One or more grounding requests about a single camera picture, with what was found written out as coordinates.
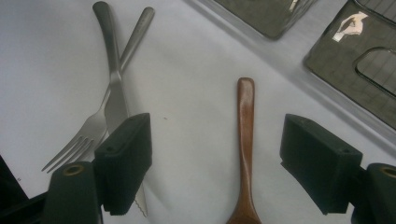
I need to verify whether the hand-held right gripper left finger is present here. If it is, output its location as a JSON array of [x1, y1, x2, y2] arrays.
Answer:
[[93, 112, 153, 217]]

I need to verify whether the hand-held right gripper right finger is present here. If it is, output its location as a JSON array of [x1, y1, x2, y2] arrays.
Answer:
[[278, 113, 364, 216]]

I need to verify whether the steel fork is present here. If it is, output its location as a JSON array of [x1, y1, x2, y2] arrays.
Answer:
[[41, 6, 156, 174]]

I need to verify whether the steel knife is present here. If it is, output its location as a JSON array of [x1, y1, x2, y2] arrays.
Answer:
[[92, 0, 149, 217]]

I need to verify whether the transparent grey plastic bin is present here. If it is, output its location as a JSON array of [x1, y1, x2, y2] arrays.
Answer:
[[303, 0, 396, 130], [214, 0, 318, 41]]

